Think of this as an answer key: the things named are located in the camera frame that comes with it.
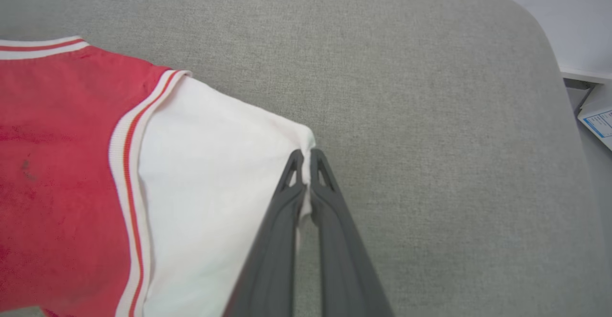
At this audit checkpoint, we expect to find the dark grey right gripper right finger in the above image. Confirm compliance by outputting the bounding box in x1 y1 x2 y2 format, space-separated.
309 148 395 317

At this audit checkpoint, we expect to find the white wall ledge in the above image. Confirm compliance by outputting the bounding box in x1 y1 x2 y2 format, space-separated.
560 67 612 86

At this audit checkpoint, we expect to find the red and white t-shirt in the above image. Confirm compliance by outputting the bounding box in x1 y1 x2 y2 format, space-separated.
0 36 317 317

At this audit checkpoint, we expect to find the grey fabric sofa cushion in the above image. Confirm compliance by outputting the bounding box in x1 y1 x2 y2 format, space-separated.
0 0 612 317

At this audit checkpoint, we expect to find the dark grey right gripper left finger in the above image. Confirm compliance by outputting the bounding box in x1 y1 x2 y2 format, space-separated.
222 149 307 317

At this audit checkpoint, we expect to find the white box with blue label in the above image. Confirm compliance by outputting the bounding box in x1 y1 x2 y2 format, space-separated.
578 84 612 151

